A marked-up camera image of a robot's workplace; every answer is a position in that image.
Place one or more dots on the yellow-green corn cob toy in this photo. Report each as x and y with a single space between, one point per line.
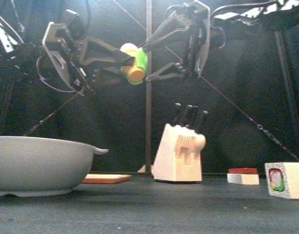
143 61

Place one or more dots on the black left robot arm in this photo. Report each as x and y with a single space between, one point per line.
8 45

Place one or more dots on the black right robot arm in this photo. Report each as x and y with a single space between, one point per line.
253 15

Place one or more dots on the white knife block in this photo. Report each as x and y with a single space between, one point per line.
178 161

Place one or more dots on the wooden cutting board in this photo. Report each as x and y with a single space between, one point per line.
107 178

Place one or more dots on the grey bowl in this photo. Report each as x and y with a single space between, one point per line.
37 164

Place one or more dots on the red and white block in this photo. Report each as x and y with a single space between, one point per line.
243 176

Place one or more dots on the white box with picture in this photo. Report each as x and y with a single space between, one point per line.
286 180

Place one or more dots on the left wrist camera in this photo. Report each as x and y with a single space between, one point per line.
74 24

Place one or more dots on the metal frame post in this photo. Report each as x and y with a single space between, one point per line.
148 128

